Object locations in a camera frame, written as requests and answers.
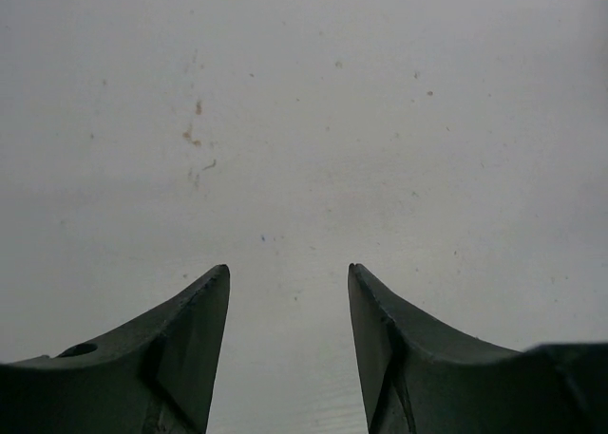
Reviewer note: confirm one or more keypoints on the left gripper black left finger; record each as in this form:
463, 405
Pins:
153, 374

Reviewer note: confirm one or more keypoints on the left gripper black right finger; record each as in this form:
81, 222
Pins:
420, 375

